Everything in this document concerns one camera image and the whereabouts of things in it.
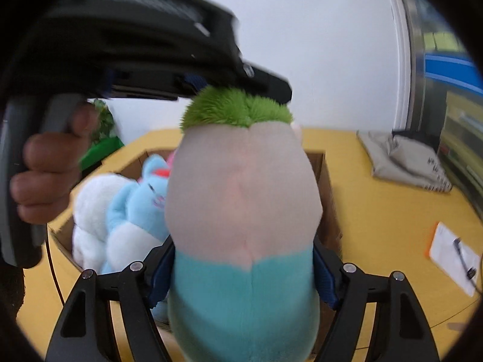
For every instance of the black pen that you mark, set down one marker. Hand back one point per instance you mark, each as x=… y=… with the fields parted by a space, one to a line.
x=470 y=271

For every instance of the person's left forearm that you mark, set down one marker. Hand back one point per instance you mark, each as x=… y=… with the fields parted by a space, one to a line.
x=9 y=294

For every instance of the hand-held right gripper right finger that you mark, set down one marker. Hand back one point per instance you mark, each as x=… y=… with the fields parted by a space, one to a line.
x=326 y=279

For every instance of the grey cloth bag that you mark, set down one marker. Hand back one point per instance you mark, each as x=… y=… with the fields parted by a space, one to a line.
x=407 y=158

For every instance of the light blue plush toy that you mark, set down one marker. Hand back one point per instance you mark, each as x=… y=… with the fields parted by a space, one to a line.
x=139 y=200

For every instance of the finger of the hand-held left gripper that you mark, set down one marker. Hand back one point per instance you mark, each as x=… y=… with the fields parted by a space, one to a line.
x=271 y=85
x=194 y=83

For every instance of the white paper with orange edge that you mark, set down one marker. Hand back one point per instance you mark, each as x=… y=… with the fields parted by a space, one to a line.
x=445 y=249

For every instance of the cardboard box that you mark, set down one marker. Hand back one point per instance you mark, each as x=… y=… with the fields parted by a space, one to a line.
x=326 y=203

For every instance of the person's left hand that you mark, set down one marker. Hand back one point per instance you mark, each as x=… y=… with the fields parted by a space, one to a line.
x=49 y=173

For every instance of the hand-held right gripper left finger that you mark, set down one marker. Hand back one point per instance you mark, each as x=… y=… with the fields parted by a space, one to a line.
x=160 y=279

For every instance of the white plush toy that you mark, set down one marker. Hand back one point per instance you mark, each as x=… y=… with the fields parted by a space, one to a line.
x=94 y=211

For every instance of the teal pink green plush toy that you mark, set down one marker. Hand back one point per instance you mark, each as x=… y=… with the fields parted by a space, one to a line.
x=241 y=196

